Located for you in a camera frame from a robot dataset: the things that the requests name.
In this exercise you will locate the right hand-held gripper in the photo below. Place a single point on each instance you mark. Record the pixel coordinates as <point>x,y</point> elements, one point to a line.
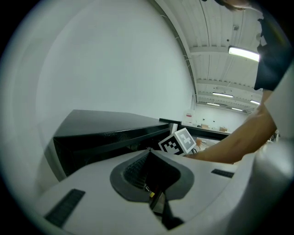
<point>176,143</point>

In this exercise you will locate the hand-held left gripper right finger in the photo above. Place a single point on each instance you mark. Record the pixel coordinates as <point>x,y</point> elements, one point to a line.
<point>164,171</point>

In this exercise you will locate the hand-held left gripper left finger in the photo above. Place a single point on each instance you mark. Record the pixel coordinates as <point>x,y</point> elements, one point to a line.
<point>136,169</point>

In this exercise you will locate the black fridge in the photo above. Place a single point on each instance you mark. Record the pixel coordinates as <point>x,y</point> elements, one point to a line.
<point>103,128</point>

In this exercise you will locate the person's right forearm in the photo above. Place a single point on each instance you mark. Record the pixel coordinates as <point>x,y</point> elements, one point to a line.
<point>241,140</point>

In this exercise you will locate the long ceiling light strip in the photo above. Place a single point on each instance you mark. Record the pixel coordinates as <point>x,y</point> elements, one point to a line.
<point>222,93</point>
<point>213,104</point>
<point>255,101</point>
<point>237,109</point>

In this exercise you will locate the large ceiling light panel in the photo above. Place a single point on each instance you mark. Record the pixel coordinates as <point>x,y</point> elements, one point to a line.
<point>244,53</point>

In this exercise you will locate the person's black shirt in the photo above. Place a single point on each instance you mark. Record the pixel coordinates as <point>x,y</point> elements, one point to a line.
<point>271,57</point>

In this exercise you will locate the red and white wall sign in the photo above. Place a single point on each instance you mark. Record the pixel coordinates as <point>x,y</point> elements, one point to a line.
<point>188,115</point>

